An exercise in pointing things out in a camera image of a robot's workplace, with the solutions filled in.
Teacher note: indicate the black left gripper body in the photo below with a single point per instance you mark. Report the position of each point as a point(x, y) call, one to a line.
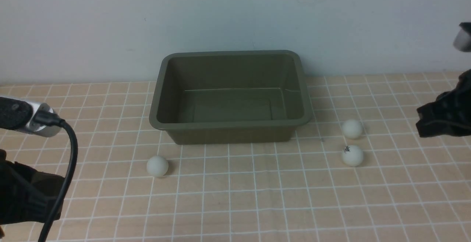
point(26, 195)

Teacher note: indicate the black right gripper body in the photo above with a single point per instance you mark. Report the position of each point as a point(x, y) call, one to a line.
point(449, 114)

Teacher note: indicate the white ball with logo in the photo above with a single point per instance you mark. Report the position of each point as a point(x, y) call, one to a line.
point(352, 155)

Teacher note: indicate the olive green plastic bin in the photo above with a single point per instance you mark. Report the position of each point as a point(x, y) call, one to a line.
point(222, 97)

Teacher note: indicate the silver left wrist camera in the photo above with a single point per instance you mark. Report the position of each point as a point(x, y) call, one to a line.
point(28, 117)

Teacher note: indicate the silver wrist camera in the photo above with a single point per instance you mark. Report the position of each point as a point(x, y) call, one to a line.
point(462, 41)
point(28, 117)

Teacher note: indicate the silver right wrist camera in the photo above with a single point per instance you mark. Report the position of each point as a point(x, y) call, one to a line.
point(462, 41)

